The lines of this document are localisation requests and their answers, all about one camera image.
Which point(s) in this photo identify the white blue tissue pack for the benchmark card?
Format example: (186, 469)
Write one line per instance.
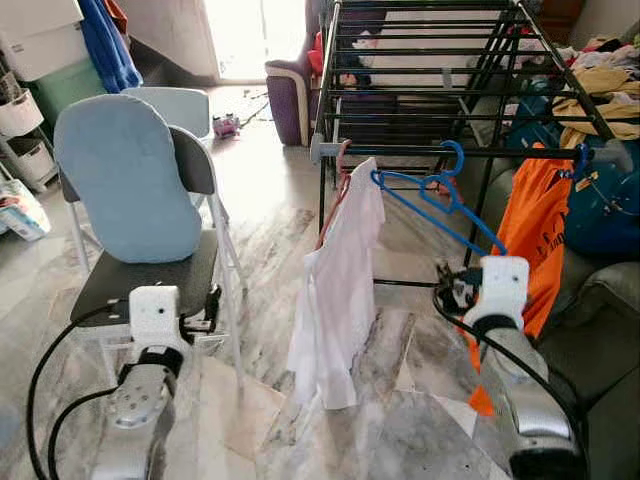
(22, 212)

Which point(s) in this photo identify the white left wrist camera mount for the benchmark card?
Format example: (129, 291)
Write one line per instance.
(155, 315)

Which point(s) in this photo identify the pink hanger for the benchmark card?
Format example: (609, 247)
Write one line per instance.
(340, 165)

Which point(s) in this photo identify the black metal drying rack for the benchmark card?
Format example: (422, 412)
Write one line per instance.
(400, 151)

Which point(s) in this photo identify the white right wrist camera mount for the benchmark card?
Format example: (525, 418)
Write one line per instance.
(503, 285)

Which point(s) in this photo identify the light blue cushion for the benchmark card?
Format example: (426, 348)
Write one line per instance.
(125, 180)

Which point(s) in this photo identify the green leather sofa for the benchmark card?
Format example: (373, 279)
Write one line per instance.
(600, 330)

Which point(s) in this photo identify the white shirt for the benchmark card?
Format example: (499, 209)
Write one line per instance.
(340, 290)

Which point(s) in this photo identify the red cloth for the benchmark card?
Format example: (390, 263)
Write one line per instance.
(316, 50)

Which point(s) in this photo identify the green storage box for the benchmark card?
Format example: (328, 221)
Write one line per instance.
(70, 90)

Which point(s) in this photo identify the small pink toy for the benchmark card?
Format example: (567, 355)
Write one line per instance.
(226, 126)

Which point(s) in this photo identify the orange shirt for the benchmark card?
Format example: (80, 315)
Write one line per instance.
(535, 220)

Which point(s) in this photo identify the beige yellow garment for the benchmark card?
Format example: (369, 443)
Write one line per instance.
(600, 85)

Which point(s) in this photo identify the purple armchair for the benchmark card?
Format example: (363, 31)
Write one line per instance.
(290, 100)

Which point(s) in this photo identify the white storage box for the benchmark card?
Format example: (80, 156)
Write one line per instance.
(40, 40)

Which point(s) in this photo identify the white bucket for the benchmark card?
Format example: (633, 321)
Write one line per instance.
(32, 160)
(18, 115)

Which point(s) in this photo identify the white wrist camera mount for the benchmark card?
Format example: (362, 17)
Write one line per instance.
(155, 315)
(503, 285)

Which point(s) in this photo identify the pale blue plastic chair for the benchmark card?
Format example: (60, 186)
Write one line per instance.
(175, 105)

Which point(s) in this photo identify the blue hanging towel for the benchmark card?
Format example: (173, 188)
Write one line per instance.
(108, 45)

